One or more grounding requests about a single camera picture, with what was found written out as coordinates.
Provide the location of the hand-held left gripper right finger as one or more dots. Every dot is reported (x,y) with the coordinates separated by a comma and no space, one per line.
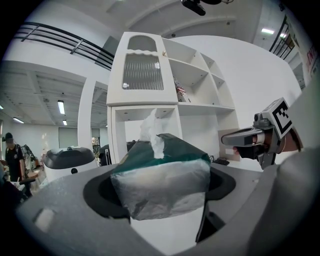
(232,200)

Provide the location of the black head camera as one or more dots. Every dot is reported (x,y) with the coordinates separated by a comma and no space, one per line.
(193,7)

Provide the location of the person's right hand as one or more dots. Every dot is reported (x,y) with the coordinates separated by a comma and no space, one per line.
(258,140)

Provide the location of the white shelf cabinet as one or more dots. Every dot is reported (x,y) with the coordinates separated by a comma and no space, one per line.
(116,82)

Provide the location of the person's grey shirt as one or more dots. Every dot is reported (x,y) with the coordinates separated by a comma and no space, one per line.
(295,200)

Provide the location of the short black balcony railing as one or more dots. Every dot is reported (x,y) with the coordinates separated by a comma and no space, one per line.
(283,37)

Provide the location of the beige cardboard box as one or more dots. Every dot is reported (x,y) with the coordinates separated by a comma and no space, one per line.
(228,147)

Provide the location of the long black balcony railing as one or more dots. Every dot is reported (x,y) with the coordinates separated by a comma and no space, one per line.
(65,42)

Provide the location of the black office chair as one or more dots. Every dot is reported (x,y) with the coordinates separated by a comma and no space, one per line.
(27,186)

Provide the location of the ceiling tube light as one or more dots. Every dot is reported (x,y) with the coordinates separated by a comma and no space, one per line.
(267,31)
(18,120)
(61,107)
(64,122)

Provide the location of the white banner with red letters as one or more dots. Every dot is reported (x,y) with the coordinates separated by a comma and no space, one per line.
(313,61)

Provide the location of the green and white tissues pack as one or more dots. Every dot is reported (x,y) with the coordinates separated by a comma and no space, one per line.
(162,180)

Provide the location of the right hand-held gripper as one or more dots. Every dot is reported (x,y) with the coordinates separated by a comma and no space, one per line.
(277,120)

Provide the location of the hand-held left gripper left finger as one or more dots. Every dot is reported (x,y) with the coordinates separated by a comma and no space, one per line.
(62,212)

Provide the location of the black keyboard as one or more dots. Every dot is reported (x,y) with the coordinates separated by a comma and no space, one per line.
(221,161)

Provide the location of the person's right forearm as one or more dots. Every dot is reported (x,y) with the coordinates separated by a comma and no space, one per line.
(291,141)

